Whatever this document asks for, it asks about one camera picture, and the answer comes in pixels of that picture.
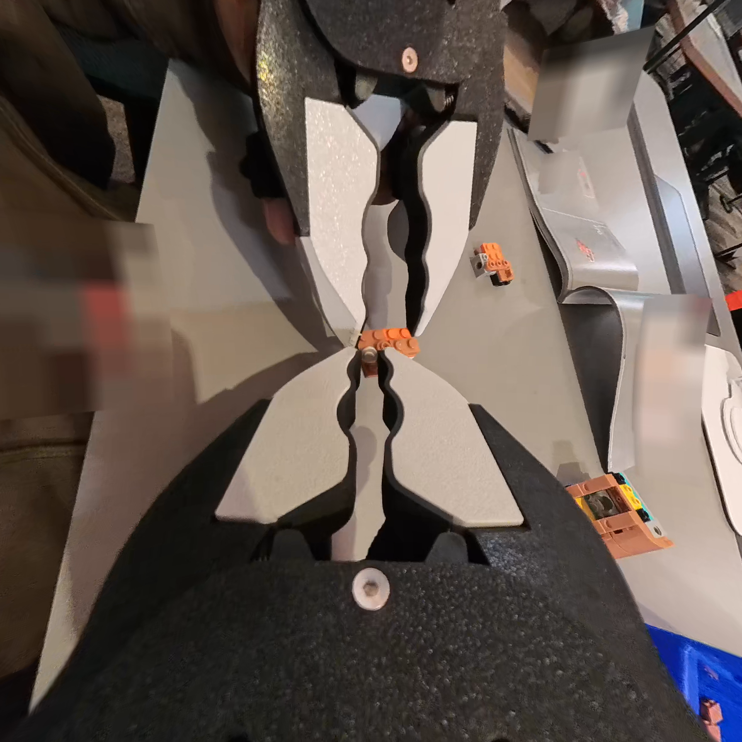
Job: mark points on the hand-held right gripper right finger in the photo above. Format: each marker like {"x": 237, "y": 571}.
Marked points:
{"x": 452, "y": 458}

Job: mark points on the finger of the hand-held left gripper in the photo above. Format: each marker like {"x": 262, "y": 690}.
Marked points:
{"x": 452, "y": 174}
{"x": 336, "y": 174}

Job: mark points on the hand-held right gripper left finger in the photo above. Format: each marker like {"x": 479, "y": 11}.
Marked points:
{"x": 284, "y": 458}

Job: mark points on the orange plate assembly grey underside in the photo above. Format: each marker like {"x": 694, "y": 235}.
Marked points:
{"x": 388, "y": 342}

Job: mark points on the white round stud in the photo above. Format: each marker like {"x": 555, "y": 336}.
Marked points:
{"x": 369, "y": 352}

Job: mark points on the person's left hand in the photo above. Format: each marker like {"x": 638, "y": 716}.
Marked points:
{"x": 279, "y": 223}

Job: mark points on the small orange black brick assembly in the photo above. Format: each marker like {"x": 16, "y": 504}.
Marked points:
{"x": 493, "y": 264}

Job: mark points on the grey instruction booklet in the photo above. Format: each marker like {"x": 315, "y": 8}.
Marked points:
{"x": 591, "y": 261}

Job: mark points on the orange toy brick model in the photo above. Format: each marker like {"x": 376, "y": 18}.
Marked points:
{"x": 614, "y": 521}

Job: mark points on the blue plastic bin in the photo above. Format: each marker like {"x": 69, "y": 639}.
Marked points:
{"x": 690, "y": 666}

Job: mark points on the small orange brick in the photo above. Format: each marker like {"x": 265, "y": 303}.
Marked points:
{"x": 712, "y": 710}

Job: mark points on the white flat base plate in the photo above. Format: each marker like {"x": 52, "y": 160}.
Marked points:
{"x": 724, "y": 417}

